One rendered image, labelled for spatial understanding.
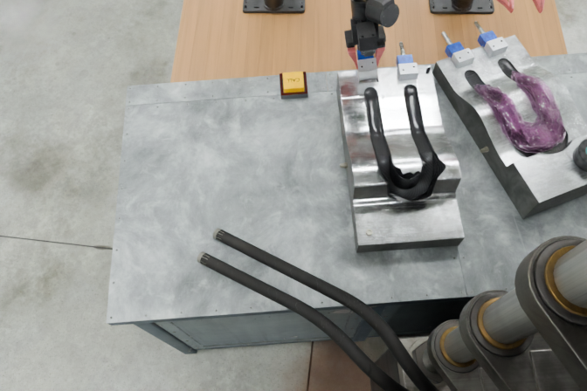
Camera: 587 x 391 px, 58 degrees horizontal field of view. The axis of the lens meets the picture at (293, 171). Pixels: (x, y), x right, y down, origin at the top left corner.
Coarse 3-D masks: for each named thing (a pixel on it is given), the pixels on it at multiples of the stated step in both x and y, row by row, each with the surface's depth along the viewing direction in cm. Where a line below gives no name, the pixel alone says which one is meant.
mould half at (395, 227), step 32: (352, 96) 143; (384, 96) 143; (352, 128) 140; (384, 128) 139; (352, 160) 131; (416, 160) 129; (448, 160) 129; (352, 192) 132; (384, 192) 130; (448, 192) 132; (384, 224) 130; (416, 224) 130; (448, 224) 129
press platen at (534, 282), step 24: (552, 240) 57; (576, 240) 57; (528, 264) 56; (552, 264) 55; (528, 288) 55; (552, 288) 54; (528, 312) 57; (552, 312) 54; (576, 312) 53; (552, 336) 55; (576, 336) 53; (576, 360) 53
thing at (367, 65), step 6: (360, 54) 143; (360, 60) 141; (366, 60) 141; (372, 60) 141; (360, 66) 141; (366, 66) 140; (372, 66) 140; (360, 72) 141; (366, 72) 141; (372, 72) 141; (360, 78) 144; (366, 78) 144; (372, 78) 144
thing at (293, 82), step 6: (288, 72) 154; (294, 72) 154; (300, 72) 154; (288, 78) 153; (294, 78) 153; (300, 78) 153; (288, 84) 152; (294, 84) 152; (300, 84) 152; (288, 90) 152; (294, 90) 152; (300, 90) 152
